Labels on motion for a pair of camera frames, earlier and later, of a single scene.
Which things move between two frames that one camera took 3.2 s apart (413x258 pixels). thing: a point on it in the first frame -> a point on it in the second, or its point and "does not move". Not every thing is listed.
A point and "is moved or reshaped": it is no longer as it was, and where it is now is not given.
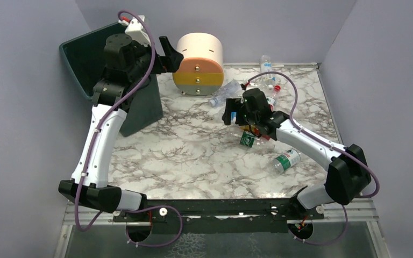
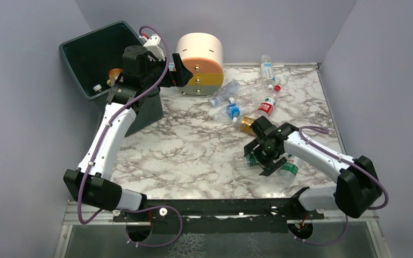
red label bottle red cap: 271,100 does not move
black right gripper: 230,111 -> 260,156
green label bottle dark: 248,139 -> 239,159
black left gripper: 162,58 -> 172,71
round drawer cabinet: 201,71 does not move
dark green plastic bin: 84,55 does not move
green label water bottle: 286,160 is moved or reshaped
